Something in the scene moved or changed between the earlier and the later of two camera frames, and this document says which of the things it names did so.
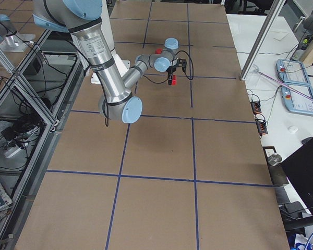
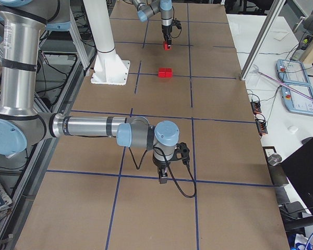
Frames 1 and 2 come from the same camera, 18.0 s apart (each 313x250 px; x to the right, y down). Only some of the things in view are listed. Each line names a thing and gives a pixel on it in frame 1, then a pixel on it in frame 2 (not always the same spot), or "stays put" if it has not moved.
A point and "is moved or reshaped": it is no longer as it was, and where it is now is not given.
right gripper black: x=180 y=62 -> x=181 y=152
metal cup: x=274 y=159 stays put
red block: x=174 y=79 is moved or reshaped
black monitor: x=304 y=171 stays put
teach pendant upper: x=291 y=71 stays put
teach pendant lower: x=297 y=102 stays put
